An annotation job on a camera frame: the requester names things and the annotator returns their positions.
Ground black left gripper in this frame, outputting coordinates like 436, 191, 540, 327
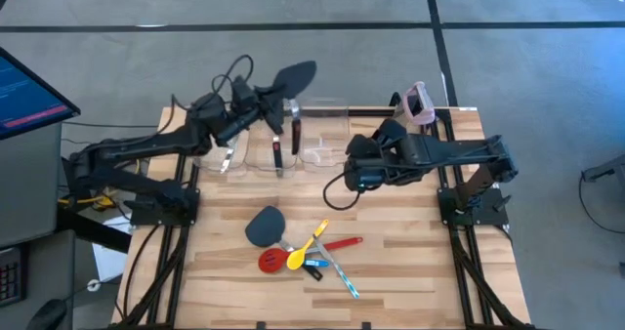
214, 83, 289, 145

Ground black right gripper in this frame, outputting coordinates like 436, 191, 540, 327
345, 118, 416, 175

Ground round black spatula red-accent handle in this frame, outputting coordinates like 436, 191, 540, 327
271, 60, 318, 156

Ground green handled metal tongs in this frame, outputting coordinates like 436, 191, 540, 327
218, 134, 236, 175

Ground black spatula thick black handle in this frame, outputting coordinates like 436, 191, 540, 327
244, 205, 324, 282

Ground yellow spoon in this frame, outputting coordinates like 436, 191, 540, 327
286, 218, 330, 271

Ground blue patterned metal tongs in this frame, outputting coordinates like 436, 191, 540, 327
312, 236, 361, 300

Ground red slotted spoon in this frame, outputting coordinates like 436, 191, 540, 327
257, 236, 365, 274

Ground clear plastic bin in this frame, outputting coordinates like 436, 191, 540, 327
194, 100, 250, 173
245, 98, 302, 178
298, 98, 352, 169

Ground black desk leg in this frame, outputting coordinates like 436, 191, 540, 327
57, 207, 133, 254

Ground white sheet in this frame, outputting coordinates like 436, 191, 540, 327
91, 212, 134, 283

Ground computer monitor blue screen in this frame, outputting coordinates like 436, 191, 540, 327
0, 46, 82, 141

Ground grey desk cabinet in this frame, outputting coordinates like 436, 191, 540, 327
0, 122, 64, 248

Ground black computer mouse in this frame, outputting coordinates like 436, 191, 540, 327
24, 298, 68, 330

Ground black keyboard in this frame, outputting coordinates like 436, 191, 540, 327
0, 245, 25, 308

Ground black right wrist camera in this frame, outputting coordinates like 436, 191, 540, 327
347, 162, 388, 193

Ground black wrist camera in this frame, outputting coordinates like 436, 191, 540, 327
347, 162, 388, 193
229, 74, 259, 110

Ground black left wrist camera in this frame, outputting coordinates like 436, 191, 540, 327
229, 74, 259, 110

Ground black aluminium table frame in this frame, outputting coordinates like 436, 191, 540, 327
112, 106, 538, 330

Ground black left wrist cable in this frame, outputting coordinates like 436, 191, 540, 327
210, 54, 255, 97

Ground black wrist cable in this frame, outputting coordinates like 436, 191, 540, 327
210, 54, 255, 97
322, 171, 363, 212

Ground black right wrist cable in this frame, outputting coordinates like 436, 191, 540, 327
322, 171, 363, 212

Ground metal box grater pink handle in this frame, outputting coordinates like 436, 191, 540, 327
393, 80, 437, 129

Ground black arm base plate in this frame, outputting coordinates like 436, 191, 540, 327
127, 186, 201, 227
437, 186, 510, 227

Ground black floor cable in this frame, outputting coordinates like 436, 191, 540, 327
62, 120, 160, 148

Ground yellow cable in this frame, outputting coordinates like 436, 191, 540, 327
57, 158, 143, 210

